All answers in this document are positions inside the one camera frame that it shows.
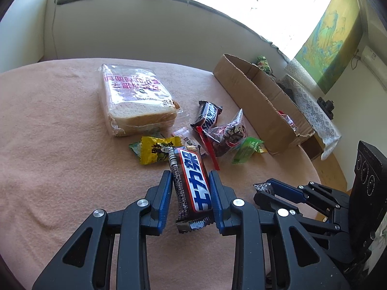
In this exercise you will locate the black camera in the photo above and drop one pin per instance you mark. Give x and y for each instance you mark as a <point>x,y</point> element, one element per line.
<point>326,105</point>

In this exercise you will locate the long cardboard box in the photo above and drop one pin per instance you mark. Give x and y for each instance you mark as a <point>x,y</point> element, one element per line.
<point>238,93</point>

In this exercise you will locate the bagged sliced white bread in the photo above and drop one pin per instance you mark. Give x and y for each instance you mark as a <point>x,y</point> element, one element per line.
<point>136,99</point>

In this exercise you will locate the side table with lace cloth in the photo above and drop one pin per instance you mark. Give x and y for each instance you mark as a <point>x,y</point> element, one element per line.
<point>311,102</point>

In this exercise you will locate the red snack packet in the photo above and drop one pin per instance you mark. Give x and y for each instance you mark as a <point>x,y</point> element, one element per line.
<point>285,117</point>

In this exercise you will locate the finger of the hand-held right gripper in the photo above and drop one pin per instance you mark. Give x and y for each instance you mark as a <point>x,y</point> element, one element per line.
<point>311,217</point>
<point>317,195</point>

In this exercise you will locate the wooden cabinet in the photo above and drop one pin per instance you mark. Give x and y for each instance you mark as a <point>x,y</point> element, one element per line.
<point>314,148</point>

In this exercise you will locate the green snack packet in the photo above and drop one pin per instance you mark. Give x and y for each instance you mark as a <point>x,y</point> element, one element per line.
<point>245,152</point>

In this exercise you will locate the yellow snack packet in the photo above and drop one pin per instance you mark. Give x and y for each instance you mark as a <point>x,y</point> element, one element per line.
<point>152,152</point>

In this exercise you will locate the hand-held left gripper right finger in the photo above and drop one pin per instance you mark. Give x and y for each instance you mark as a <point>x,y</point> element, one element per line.
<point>214,193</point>

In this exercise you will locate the clear white snack packet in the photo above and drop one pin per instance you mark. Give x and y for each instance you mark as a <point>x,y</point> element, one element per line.
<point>181,133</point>

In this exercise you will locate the green snack bags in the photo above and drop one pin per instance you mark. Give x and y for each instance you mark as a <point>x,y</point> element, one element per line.
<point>263,63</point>

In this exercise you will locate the white air conditioner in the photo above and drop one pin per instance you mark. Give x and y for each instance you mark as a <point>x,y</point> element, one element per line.
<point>375,63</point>

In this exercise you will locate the clear packet of red dates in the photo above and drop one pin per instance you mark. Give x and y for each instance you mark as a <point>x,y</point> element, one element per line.
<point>226,136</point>

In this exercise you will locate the brown chocolate bar blue label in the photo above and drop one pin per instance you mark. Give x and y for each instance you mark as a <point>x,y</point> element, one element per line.
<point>190,184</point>
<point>208,113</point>

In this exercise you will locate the small dark candy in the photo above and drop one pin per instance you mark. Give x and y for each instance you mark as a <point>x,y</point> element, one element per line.
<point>263,187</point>

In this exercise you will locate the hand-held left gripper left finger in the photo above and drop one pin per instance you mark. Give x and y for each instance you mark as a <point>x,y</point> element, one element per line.
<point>167,205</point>

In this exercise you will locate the green landscape wall painting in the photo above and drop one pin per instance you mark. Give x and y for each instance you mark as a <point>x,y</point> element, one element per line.
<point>329,36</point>

